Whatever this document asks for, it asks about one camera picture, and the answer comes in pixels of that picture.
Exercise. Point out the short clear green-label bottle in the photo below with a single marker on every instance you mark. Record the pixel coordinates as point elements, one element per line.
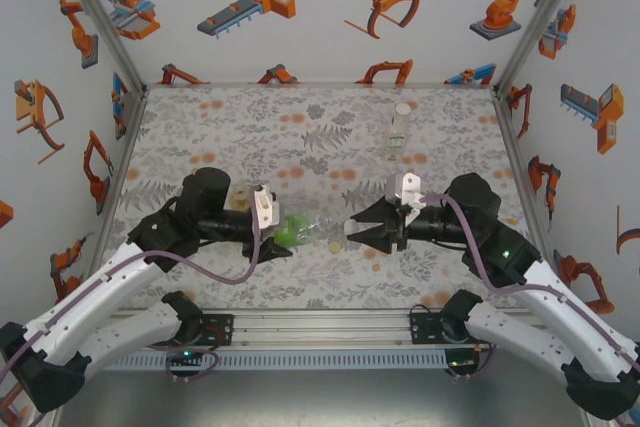
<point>295,229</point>

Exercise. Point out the yellow tea bottle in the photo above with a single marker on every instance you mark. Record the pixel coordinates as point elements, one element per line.
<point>241,198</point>

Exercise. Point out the yellow bottle cap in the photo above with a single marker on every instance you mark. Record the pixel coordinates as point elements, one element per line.
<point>334,247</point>

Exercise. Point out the tall clear white-label bottle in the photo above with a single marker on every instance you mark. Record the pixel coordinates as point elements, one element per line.
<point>396,139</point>

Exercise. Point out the white bottle cap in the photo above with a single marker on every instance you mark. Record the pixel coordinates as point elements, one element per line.
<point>402,108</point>

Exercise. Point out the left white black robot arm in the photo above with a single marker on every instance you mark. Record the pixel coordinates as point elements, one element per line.
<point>100,292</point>

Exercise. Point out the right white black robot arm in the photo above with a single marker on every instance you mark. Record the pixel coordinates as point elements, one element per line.
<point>550,302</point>

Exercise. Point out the floral table mat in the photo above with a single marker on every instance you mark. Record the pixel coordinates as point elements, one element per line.
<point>250,122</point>

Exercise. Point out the small circuit board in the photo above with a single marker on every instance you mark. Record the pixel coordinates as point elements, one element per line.
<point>460,363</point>
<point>182,353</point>

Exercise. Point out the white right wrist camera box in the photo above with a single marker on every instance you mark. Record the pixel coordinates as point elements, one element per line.
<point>402,189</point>

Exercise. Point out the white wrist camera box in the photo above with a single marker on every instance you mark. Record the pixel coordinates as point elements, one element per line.
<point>402,189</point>
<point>265,207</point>

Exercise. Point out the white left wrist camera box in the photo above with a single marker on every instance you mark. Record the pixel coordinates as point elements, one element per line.
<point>265,207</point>

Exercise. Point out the aluminium side rail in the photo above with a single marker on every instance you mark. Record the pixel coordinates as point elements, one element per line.
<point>127,147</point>
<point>515,147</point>

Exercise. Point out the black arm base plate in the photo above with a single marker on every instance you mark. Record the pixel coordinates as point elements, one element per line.
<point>222,329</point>
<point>420,327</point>

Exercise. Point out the aluminium front rail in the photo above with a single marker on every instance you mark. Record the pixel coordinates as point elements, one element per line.
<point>320,329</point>

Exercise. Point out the aluminium frame post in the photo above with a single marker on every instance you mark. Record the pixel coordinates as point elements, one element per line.
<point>100,12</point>
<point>542,12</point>

